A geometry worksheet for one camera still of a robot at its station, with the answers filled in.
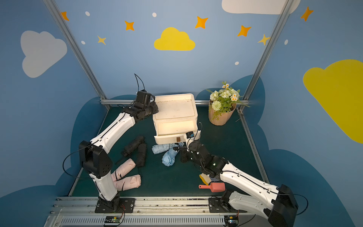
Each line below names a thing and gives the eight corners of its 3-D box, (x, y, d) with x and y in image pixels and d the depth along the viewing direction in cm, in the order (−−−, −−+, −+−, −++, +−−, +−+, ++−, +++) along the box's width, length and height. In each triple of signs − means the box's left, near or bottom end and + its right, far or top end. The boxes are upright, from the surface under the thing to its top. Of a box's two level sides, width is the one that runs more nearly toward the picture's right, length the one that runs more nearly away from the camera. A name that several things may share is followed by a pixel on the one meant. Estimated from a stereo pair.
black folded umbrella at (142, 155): (137, 167, 89) (136, 165, 86) (139, 145, 99) (138, 143, 96) (145, 166, 89) (144, 164, 86) (147, 145, 99) (146, 142, 96)
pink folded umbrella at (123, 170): (114, 183, 82) (113, 182, 80) (109, 175, 85) (108, 174, 83) (137, 165, 89) (136, 164, 87) (132, 158, 92) (131, 157, 90)
